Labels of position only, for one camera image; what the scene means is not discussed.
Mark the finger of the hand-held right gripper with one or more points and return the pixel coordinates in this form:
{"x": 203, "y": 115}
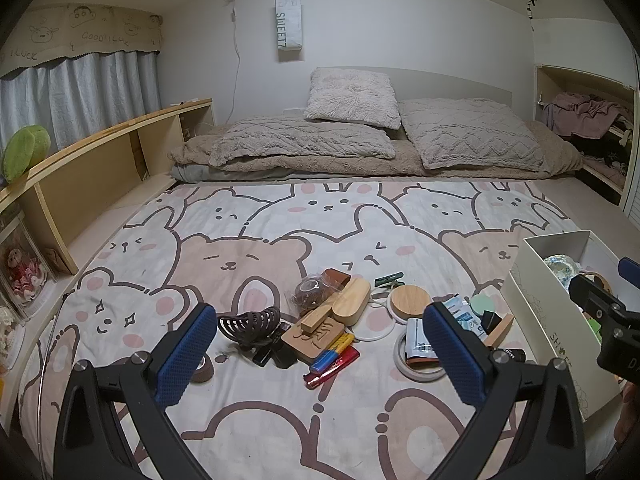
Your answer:
{"x": 627, "y": 267}
{"x": 587, "y": 292}

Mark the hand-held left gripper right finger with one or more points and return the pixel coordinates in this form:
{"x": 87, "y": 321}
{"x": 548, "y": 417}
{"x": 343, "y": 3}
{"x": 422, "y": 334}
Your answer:
{"x": 452, "y": 355}

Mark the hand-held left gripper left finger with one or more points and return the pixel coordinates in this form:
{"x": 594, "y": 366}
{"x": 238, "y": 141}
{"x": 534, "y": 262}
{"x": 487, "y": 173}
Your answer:
{"x": 185, "y": 355}

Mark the brown tape roll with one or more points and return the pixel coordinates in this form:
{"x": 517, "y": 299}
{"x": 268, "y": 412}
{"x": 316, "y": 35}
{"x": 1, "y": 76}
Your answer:
{"x": 204, "y": 372}

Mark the white cardboard box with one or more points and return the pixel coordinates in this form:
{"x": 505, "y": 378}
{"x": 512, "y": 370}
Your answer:
{"x": 545, "y": 310}

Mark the person's right forearm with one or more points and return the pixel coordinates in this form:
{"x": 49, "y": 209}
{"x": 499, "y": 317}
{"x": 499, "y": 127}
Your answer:
{"x": 631, "y": 420}

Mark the floral patterned pouch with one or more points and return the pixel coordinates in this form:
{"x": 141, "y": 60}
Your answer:
{"x": 562, "y": 265}

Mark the white packet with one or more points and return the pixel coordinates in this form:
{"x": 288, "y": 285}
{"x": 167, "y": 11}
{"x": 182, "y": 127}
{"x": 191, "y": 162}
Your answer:
{"x": 417, "y": 340}

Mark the blue white sachet pack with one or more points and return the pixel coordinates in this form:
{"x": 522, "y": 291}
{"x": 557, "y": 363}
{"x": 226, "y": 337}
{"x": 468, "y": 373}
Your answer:
{"x": 465, "y": 317}

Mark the white tape roll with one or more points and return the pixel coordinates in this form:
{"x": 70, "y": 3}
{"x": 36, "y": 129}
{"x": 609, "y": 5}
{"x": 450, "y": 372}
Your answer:
{"x": 415, "y": 376}

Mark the green makeup puff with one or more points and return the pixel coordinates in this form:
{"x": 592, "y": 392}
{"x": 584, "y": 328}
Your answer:
{"x": 482, "y": 305}

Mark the round wooden lid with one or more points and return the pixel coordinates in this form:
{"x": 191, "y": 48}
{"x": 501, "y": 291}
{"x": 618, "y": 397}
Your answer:
{"x": 410, "y": 305}

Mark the dark hair claw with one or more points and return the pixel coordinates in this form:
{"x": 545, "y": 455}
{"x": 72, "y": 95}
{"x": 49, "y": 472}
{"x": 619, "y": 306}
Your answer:
{"x": 250, "y": 325}

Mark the green clip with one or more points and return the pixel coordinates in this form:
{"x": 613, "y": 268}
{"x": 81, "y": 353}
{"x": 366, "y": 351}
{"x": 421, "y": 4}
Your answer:
{"x": 390, "y": 277}

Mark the oblong wooden box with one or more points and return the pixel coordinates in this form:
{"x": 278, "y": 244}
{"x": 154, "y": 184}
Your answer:
{"x": 352, "y": 300}

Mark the dark clothes pile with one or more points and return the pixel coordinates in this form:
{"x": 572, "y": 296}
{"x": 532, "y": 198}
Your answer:
{"x": 607, "y": 155}

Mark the printed animal blanket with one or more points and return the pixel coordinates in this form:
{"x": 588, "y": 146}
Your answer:
{"x": 250, "y": 260}

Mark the blue and yellow marker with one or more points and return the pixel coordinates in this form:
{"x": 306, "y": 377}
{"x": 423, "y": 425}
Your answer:
{"x": 330, "y": 355}

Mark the carved wooden coaster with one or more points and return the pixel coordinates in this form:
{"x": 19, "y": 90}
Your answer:
{"x": 312, "y": 346}

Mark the clear brownish tape roll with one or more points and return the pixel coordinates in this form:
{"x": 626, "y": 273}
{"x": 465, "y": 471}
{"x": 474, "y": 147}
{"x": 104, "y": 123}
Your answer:
{"x": 305, "y": 290}

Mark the wooden block stamp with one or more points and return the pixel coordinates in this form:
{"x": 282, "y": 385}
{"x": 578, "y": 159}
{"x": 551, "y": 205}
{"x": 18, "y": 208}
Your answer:
{"x": 317, "y": 317}

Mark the small brown pouch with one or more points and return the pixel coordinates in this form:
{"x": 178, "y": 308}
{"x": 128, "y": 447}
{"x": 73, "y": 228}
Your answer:
{"x": 337, "y": 278}

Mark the pink clothes pile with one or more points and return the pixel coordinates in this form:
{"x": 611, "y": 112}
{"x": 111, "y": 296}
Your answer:
{"x": 585, "y": 112}

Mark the grey folded blanket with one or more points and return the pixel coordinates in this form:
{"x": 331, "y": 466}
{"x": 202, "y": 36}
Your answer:
{"x": 200, "y": 174}

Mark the boxed red white flowers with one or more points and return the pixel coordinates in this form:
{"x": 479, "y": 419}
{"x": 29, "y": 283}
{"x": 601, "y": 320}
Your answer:
{"x": 22, "y": 270}

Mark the large quilted pillow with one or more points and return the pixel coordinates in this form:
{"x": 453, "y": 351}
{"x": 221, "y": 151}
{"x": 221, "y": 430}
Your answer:
{"x": 470, "y": 130}

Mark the white wardrobe cabinet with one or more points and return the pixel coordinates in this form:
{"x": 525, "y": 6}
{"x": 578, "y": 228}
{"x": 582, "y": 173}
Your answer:
{"x": 550, "y": 75}

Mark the wooden bedside shelf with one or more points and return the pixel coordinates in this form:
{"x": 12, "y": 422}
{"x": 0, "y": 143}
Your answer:
{"x": 85, "y": 170}

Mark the folded beige duvet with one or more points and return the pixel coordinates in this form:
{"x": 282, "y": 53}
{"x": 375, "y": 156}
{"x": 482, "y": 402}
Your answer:
{"x": 300, "y": 142}

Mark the green plush toy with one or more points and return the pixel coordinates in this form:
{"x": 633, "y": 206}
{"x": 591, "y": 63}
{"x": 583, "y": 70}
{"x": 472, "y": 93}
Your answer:
{"x": 25, "y": 152}

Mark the grey curtain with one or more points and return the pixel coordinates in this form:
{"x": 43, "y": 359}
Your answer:
{"x": 90, "y": 95}

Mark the fluffy grey pillow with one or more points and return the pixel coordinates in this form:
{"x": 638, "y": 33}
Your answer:
{"x": 350, "y": 95}

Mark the beige printed valance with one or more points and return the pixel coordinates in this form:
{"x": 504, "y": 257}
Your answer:
{"x": 75, "y": 35}

